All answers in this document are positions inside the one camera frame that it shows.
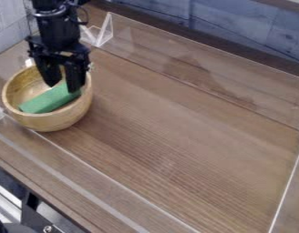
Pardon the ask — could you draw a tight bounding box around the black metal table frame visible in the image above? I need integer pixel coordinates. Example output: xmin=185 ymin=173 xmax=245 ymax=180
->
xmin=20 ymin=192 xmax=66 ymax=233

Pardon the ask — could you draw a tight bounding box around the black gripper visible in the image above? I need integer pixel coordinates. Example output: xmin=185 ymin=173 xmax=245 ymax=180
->
xmin=25 ymin=35 xmax=90 ymax=93

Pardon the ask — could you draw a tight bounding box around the clear acrylic corner bracket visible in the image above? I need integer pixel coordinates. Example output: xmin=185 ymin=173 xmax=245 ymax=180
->
xmin=80 ymin=14 xmax=114 ymax=47

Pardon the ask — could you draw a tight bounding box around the green rectangular block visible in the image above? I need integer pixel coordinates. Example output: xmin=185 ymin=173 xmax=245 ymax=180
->
xmin=19 ymin=83 xmax=82 ymax=114

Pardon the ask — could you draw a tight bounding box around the wooden bowl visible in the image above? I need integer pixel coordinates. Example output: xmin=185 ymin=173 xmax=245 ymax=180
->
xmin=1 ymin=66 xmax=94 ymax=132

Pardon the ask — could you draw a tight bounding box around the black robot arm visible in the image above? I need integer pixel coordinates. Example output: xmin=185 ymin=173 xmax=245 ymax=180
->
xmin=27 ymin=0 xmax=90 ymax=93

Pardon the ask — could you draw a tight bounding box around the clear acrylic front wall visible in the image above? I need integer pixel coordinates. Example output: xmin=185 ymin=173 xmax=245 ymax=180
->
xmin=0 ymin=114 xmax=199 ymax=233

